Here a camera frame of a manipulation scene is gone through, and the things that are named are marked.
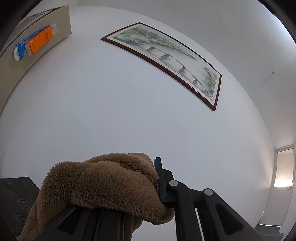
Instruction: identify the brown fleece garment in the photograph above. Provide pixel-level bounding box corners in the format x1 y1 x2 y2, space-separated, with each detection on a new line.
16 153 175 240

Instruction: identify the black patterned table cloth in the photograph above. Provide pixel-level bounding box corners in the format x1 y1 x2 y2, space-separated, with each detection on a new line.
0 177 39 237

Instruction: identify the beige cabinet door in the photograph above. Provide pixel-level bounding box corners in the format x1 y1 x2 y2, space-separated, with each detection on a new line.
1 5 72 109

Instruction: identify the framed landscape painting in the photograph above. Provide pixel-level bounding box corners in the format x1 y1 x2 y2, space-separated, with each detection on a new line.
102 22 222 111

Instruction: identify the orange box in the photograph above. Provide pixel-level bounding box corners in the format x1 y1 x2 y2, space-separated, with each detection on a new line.
25 25 54 56

